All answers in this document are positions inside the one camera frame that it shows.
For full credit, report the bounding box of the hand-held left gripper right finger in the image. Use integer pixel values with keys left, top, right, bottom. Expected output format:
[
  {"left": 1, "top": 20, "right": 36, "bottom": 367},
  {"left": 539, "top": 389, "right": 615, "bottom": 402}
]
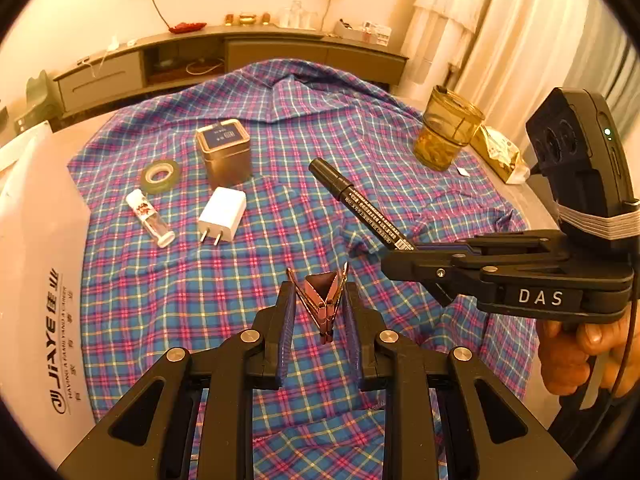
[{"left": 341, "top": 280, "right": 578, "bottom": 480}]

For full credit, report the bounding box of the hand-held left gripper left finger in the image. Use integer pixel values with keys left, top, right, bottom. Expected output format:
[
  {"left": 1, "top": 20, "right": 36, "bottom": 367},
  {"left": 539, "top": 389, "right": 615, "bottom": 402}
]
[{"left": 57, "top": 280, "right": 301, "bottom": 480}]

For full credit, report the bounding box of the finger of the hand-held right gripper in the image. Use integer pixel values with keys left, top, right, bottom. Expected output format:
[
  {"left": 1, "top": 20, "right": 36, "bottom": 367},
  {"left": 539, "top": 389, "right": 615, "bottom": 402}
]
[
  {"left": 414, "top": 230, "right": 568, "bottom": 262},
  {"left": 381, "top": 250, "right": 632, "bottom": 307}
]

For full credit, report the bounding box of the pink binder clip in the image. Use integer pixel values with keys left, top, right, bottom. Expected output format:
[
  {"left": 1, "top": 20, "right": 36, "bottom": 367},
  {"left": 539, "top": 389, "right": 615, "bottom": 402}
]
[{"left": 286, "top": 261, "right": 350, "bottom": 343}]

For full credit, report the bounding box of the black marker pen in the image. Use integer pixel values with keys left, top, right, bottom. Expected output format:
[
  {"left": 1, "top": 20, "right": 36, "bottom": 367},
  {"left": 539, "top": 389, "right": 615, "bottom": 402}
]
[{"left": 308, "top": 157, "right": 417, "bottom": 252}]

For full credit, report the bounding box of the white plug charger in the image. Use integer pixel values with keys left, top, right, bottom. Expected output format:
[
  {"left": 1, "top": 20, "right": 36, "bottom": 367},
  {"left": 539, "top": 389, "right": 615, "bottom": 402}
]
[{"left": 197, "top": 186, "right": 247, "bottom": 247}]

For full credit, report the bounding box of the gold square tin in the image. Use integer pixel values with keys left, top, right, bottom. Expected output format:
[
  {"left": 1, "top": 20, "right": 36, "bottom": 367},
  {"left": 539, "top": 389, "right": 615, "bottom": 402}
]
[{"left": 195, "top": 119, "right": 252, "bottom": 187}]

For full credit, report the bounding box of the small clear glue tube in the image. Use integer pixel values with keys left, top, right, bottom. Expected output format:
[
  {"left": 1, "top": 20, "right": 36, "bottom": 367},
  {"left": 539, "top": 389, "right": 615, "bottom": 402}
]
[{"left": 126, "top": 189, "right": 176, "bottom": 248}]

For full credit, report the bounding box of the green tape roll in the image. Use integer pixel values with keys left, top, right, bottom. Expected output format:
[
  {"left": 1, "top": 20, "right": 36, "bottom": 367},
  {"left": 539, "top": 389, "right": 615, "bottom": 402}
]
[{"left": 140, "top": 159, "right": 182, "bottom": 193}]

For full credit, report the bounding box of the white cardboard box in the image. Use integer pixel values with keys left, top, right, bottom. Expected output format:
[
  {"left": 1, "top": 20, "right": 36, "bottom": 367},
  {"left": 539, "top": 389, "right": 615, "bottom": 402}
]
[{"left": 0, "top": 120, "right": 98, "bottom": 466}]

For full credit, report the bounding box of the white box of small items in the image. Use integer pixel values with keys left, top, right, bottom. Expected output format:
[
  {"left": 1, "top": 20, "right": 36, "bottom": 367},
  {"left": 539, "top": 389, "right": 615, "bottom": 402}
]
[{"left": 332, "top": 18, "right": 393, "bottom": 47}]

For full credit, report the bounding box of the person's right hand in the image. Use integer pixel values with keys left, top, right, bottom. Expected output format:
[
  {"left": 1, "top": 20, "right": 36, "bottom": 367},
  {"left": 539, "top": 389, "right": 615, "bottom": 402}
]
[{"left": 537, "top": 310, "right": 640, "bottom": 397}]

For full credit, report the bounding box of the gold snack packet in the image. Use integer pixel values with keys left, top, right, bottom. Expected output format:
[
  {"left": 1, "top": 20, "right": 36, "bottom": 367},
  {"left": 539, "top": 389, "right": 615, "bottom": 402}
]
[{"left": 470, "top": 125, "right": 531, "bottom": 185}]

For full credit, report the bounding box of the blue plaid cloth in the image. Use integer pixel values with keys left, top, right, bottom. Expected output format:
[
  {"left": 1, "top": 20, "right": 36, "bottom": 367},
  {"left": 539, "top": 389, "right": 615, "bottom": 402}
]
[{"left": 67, "top": 58, "right": 541, "bottom": 480}]

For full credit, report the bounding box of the amber glass jar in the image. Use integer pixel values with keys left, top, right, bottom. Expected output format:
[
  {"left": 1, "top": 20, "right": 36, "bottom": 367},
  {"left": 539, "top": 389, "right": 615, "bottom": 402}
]
[{"left": 413, "top": 85, "right": 486, "bottom": 172}]

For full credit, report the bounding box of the cream curtain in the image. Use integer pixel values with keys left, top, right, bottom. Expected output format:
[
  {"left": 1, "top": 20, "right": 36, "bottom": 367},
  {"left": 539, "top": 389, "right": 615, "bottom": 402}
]
[{"left": 450, "top": 0, "right": 616, "bottom": 171}]

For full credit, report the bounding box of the white lace cover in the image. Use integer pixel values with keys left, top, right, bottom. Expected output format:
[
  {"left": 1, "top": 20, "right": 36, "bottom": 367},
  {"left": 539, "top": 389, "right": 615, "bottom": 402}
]
[{"left": 400, "top": 0, "right": 481, "bottom": 91}]

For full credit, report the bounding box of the grey television cabinet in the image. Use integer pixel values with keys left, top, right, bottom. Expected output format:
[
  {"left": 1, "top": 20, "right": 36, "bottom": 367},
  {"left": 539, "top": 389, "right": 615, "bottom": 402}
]
[{"left": 52, "top": 25, "right": 408, "bottom": 121}]

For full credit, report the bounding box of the set of clear glasses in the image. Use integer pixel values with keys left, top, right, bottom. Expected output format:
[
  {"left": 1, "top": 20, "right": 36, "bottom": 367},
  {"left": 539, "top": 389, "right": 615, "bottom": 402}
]
[{"left": 277, "top": 1, "right": 319, "bottom": 31}]

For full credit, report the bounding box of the green plastic chair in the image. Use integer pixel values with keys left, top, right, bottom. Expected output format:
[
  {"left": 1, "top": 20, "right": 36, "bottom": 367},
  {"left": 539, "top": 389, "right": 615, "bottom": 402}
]
[{"left": 15, "top": 70, "right": 56, "bottom": 133}]

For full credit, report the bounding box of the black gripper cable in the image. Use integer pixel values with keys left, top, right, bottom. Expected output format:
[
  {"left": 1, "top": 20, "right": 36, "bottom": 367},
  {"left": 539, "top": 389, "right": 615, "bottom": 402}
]
[{"left": 606, "top": 280, "right": 640, "bottom": 402}]

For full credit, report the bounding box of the white cable coil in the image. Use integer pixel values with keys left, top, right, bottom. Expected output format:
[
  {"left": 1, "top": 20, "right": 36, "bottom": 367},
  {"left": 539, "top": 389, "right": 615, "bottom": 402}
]
[{"left": 186, "top": 57, "right": 224, "bottom": 76}]

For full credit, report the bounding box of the white charger with cable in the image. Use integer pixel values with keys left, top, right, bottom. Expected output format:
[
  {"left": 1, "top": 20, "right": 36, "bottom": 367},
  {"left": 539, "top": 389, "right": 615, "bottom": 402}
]
[{"left": 92, "top": 35, "right": 123, "bottom": 78}]

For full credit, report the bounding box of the thin television cable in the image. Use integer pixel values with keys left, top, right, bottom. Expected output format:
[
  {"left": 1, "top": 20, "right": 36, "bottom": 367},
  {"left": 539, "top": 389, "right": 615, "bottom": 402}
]
[{"left": 146, "top": 0, "right": 173, "bottom": 31}]

